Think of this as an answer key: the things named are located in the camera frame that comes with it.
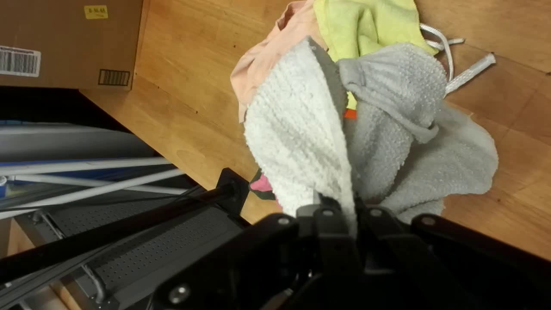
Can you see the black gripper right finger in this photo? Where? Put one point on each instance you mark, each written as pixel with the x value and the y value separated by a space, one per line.
pixel 437 264

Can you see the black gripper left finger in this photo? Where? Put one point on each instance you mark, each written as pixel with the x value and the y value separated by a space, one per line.
pixel 321 242

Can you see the white towel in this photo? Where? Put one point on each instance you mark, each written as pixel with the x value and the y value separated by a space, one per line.
pixel 299 126

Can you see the pale pink cloth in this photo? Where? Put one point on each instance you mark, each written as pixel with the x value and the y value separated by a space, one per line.
pixel 269 63

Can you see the yellow towel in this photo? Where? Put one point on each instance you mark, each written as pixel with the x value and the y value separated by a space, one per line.
pixel 368 26

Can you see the red round object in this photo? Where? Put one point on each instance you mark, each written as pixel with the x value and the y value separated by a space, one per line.
pixel 350 114

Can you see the black perforated panel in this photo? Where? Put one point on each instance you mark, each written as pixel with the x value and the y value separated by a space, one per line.
pixel 161 247

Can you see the cardboard box with shipping label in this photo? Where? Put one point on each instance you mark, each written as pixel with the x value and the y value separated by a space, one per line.
pixel 63 35

